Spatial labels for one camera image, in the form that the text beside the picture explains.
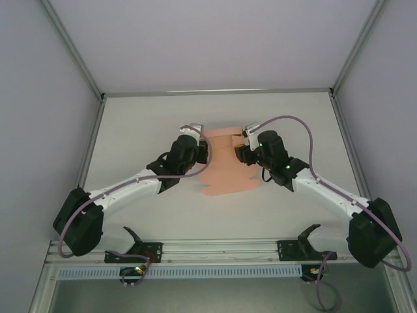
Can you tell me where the circuit board with green light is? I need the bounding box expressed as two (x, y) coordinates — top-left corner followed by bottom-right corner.
(119, 265), (148, 278)

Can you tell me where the circuit board with orange light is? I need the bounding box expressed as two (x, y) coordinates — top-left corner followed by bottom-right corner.
(301, 264), (330, 282)

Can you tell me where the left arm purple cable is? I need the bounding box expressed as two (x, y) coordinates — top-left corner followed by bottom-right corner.
(57, 124), (214, 290)

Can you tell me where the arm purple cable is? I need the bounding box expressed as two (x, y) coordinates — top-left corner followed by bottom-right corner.
(57, 124), (214, 290)
(249, 114), (413, 310)

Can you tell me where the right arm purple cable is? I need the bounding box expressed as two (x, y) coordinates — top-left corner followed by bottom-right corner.
(249, 114), (413, 310)

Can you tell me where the aluminium frame rail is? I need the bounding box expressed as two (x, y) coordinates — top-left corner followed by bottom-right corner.
(65, 96), (107, 242)
(329, 94), (384, 236)
(102, 87), (333, 98)

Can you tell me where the wide aluminium mounting rail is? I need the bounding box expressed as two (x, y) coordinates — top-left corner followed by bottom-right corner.
(45, 236), (400, 265)

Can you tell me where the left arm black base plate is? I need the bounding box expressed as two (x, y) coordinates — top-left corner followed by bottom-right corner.
(104, 241), (164, 263)

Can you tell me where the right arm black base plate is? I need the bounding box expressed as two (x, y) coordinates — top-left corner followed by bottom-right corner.
(276, 239), (336, 261)

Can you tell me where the light blue slotted cable duct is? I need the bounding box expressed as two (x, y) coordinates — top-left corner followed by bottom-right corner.
(57, 264), (302, 280)

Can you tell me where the aluminium frame post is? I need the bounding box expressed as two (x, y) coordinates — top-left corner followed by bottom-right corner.
(40, 0), (106, 100)
(384, 265), (412, 313)
(328, 0), (392, 98)
(28, 263), (61, 313)

